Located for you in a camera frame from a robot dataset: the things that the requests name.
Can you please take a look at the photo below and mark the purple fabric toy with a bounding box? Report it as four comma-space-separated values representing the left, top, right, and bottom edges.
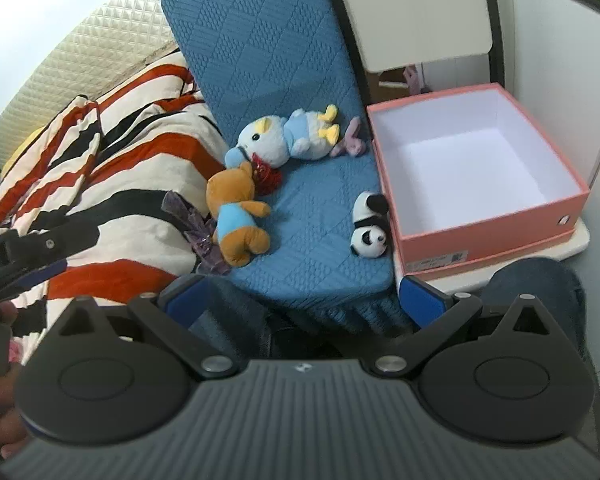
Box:
161, 191, 231, 276

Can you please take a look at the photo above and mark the person's left leg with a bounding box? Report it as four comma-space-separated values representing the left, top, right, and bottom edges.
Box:
187, 277, 283, 361

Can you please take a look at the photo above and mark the small pink plush toy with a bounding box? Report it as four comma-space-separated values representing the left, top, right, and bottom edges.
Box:
330, 116, 367, 159

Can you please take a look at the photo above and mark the cream quilted mattress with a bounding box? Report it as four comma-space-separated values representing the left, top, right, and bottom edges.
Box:
0, 0, 201, 171

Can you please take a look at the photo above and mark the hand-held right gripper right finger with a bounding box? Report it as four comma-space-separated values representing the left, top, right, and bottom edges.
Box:
370, 275, 553, 380

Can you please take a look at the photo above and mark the person's left hand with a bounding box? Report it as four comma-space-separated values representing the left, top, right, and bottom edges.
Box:
0, 306, 33, 461

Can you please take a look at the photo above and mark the white panel with black trim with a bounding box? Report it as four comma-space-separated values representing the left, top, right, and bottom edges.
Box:
314, 0, 507, 111

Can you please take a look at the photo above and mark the striped red black white blanket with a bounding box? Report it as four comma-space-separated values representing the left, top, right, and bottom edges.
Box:
0, 52, 231, 366

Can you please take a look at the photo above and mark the pink plastic item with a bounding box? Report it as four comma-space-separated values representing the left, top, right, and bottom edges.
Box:
402, 64, 427, 94

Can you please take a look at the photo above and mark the blue quilted mat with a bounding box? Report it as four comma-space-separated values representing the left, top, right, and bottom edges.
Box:
160, 0, 417, 341

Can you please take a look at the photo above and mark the panda plush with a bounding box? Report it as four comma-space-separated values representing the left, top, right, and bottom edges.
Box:
350, 191, 392, 260

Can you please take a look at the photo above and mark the yellow pillow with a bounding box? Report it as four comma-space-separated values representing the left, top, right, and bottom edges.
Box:
0, 127, 47, 177

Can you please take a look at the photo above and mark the person's right leg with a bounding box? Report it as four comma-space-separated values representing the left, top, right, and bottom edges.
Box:
480, 257, 590, 358

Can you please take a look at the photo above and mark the red lion charm ornament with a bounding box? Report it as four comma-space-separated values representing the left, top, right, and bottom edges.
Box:
250, 155, 284, 197

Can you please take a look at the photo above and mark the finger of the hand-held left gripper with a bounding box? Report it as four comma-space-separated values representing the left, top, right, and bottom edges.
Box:
0, 221, 102, 305

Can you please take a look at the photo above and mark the brown bear plush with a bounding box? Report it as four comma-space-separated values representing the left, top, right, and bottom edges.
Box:
206, 161, 274, 267

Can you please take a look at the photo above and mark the pink cardboard box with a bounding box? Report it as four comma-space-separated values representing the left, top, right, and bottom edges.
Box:
366, 84, 592, 281

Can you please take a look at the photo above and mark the light blue penguin plush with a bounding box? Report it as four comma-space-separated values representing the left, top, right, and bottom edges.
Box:
224, 104, 342, 170

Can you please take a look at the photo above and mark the person's leg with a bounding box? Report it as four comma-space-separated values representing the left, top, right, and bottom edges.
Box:
480, 257, 590, 358
187, 277, 283, 361

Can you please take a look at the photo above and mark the white bedside table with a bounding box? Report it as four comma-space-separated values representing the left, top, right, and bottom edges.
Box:
420, 220, 592, 295

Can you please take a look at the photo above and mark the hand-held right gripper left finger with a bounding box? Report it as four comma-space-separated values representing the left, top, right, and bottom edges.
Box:
55, 275, 238, 380

